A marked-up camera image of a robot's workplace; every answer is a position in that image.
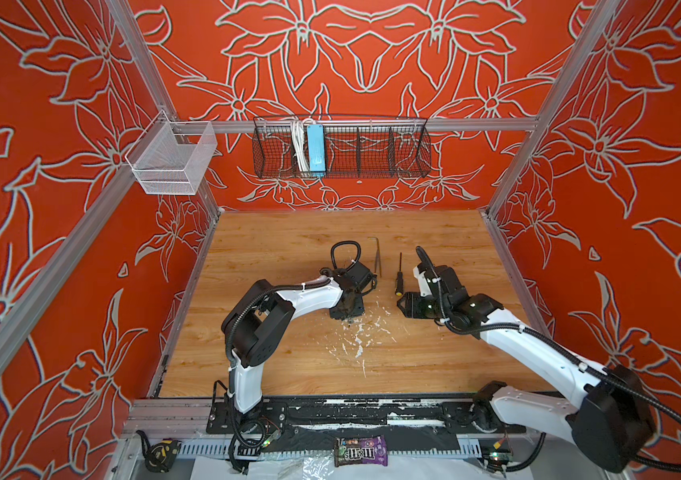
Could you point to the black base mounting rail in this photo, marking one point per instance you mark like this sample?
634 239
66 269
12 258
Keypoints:
448 411

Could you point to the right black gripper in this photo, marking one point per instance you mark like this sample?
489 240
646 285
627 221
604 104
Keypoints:
411 305

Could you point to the clear plastic wall bin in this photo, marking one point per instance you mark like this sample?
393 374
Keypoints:
163 163

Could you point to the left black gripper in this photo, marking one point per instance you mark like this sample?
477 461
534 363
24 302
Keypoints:
358 309

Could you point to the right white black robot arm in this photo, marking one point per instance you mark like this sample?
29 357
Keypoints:
603 411

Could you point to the yellow black screwdriver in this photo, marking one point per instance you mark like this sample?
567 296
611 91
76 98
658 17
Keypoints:
399 282

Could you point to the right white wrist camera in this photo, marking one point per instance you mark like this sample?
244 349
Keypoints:
423 276

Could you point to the purple candy bag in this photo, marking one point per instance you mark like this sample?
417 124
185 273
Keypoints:
360 451

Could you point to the yellow black tape measure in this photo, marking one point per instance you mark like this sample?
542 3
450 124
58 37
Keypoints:
160 457

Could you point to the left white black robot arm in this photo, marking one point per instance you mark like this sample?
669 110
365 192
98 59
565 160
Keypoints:
255 327

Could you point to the light blue box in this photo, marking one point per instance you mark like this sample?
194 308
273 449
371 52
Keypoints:
316 149

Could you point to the clear plastic sheet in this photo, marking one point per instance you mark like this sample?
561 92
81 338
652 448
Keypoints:
307 468

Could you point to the black wire wall basket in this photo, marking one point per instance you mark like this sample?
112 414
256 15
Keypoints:
357 147

